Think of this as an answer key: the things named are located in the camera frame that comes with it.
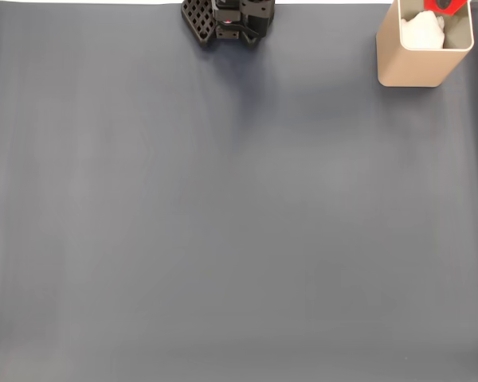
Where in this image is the red cube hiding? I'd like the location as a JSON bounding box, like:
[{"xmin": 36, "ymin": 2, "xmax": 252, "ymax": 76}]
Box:
[{"xmin": 423, "ymin": 0, "xmax": 470, "ymax": 18}]

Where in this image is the beige rectangular box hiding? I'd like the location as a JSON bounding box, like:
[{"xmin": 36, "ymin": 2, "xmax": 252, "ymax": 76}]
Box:
[{"xmin": 375, "ymin": 0, "xmax": 475, "ymax": 88}]

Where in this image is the white crumpled paper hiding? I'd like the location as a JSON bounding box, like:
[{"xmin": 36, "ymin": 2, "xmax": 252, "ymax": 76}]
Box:
[{"xmin": 399, "ymin": 10, "xmax": 448, "ymax": 51}]

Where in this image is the dark grey-blue mat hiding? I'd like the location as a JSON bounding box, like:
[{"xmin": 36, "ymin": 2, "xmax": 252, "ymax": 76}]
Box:
[{"xmin": 0, "ymin": 2, "xmax": 478, "ymax": 382}]

